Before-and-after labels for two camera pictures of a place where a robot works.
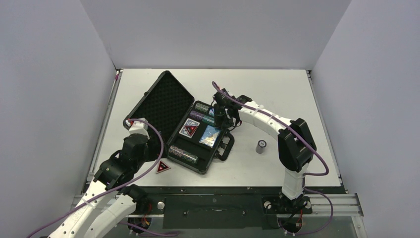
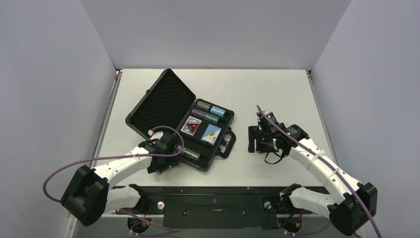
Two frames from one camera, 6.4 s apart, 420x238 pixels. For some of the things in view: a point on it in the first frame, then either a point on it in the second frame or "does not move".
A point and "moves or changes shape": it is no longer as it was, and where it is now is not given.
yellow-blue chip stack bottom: x=189 y=157 moves or changes shape
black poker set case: x=191 y=133 does not move
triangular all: x=162 y=167 does not move
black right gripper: x=220 y=117 → x=252 y=139
